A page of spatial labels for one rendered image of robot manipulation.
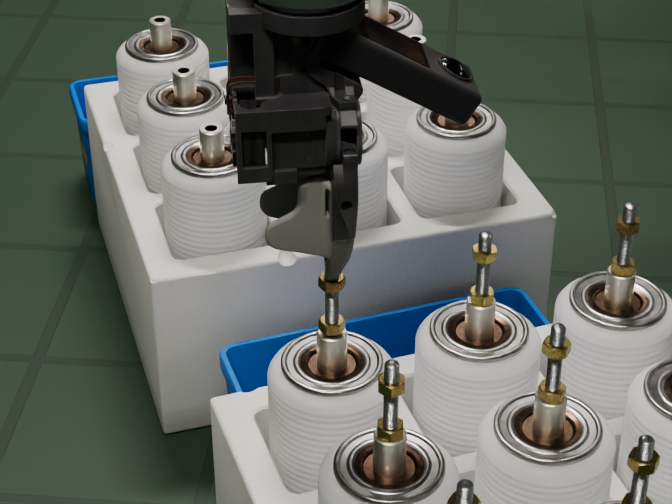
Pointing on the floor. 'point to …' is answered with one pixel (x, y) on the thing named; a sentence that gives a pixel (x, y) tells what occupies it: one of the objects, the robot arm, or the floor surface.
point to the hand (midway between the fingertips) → (340, 256)
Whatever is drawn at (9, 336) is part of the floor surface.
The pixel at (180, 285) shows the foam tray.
